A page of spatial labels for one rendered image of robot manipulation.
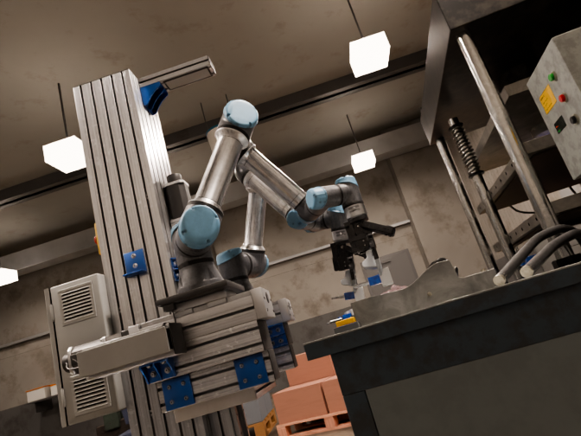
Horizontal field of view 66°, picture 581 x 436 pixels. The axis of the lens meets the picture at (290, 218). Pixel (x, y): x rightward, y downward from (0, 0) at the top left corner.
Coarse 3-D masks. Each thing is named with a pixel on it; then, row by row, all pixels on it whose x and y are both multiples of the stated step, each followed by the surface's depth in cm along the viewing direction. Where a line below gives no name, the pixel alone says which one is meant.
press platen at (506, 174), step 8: (544, 136) 173; (528, 144) 174; (536, 144) 173; (544, 144) 172; (552, 144) 172; (528, 152) 173; (536, 152) 174; (512, 168) 194; (504, 176) 208; (512, 176) 203; (496, 184) 223; (504, 184) 214; (496, 192) 228; (480, 208) 271
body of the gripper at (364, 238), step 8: (360, 216) 152; (344, 224) 154; (352, 224) 154; (360, 224) 154; (352, 232) 153; (360, 232) 153; (368, 232) 151; (352, 240) 151; (360, 240) 151; (368, 240) 149; (352, 248) 150; (360, 248) 150; (368, 248) 152
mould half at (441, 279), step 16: (432, 272) 156; (448, 272) 154; (480, 272) 152; (416, 288) 156; (432, 288) 154; (448, 288) 153; (464, 288) 152; (480, 288) 151; (352, 304) 160; (368, 304) 158; (384, 304) 157; (400, 304) 156; (416, 304) 155; (432, 304) 153; (368, 320) 157
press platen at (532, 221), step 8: (560, 200) 167; (568, 200) 166; (576, 200) 166; (560, 208) 166; (568, 208) 166; (536, 216) 185; (520, 224) 208; (528, 224) 198; (536, 224) 188; (512, 232) 225; (520, 232) 212; (528, 232) 204; (512, 240) 230; (496, 248) 265
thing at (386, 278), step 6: (378, 270) 148; (384, 270) 147; (378, 276) 148; (384, 276) 147; (390, 276) 146; (366, 282) 150; (372, 282) 148; (378, 282) 147; (384, 282) 147; (390, 282) 146; (354, 288) 151
